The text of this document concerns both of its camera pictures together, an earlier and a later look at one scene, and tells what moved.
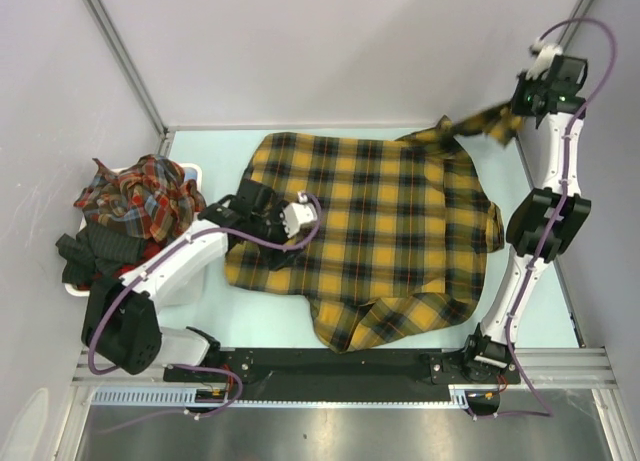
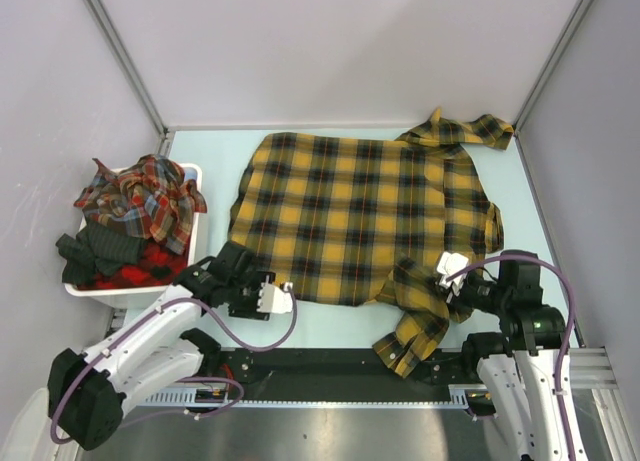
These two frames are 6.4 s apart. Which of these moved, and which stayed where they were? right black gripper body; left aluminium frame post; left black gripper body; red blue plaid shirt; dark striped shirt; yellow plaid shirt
Moved: left black gripper body; yellow plaid shirt; right black gripper body
Stayed: dark striped shirt; red blue plaid shirt; left aluminium frame post
